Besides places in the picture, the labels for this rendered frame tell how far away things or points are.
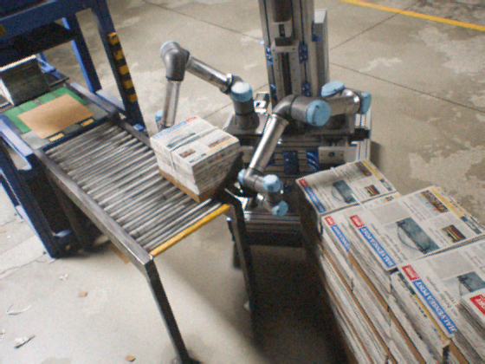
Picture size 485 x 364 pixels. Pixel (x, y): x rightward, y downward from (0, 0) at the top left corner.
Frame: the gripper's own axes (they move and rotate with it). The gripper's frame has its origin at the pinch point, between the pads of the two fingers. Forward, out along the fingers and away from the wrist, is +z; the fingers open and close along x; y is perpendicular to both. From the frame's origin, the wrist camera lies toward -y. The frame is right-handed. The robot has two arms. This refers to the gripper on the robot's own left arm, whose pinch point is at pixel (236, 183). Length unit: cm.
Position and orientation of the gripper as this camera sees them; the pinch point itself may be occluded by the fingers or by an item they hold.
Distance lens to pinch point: 252.2
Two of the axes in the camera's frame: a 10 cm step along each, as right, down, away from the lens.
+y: -1.5, -7.7, -6.2
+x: -7.7, 4.9, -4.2
